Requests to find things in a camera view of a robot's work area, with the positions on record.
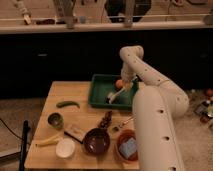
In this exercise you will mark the orange ball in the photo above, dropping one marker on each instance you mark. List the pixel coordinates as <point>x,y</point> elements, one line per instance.
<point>119,84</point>

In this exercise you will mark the black stand post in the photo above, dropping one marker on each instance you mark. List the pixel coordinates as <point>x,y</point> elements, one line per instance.
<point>24,142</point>

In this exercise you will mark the brown frying pan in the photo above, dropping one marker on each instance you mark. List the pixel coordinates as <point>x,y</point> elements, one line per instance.
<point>95,142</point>

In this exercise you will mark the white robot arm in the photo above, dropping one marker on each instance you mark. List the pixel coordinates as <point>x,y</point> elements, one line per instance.
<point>154,107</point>

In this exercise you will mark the blue sponge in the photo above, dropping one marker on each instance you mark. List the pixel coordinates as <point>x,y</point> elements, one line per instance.
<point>128,149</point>

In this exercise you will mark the white bowl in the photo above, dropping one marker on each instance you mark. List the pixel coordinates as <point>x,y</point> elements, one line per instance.
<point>65,148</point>

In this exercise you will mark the beige wooden gripper body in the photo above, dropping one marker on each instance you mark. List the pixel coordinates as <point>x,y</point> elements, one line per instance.
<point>128,85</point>

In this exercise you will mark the dark brown dried bunch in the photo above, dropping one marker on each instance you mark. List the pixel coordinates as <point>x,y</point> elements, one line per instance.
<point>106,120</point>

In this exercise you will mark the yellow banana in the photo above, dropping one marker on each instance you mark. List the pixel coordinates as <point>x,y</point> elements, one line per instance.
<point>49,141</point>

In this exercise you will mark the green plastic tray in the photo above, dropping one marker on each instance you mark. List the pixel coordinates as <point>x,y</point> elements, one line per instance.
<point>102,85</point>

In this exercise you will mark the white dish brush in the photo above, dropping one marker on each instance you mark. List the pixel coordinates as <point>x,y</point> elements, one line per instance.
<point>112,95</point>

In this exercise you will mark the small green metal cup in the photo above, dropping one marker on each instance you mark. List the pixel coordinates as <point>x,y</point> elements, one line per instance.
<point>56,121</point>

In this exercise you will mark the orange bowl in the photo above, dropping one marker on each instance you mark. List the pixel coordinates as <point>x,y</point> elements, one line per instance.
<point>123,137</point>

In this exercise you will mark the green chili pepper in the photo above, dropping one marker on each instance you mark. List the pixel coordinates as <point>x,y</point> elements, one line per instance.
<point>67,103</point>

